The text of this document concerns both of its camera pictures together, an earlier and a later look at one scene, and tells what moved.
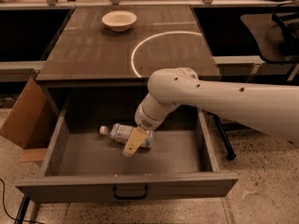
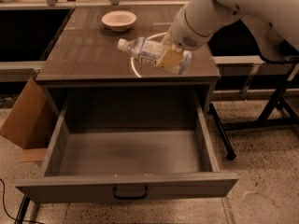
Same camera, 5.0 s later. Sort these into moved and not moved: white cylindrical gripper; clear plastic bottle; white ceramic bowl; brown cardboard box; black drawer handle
Moved: white cylindrical gripper; clear plastic bottle
Not moved: white ceramic bowl; black drawer handle; brown cardboard box
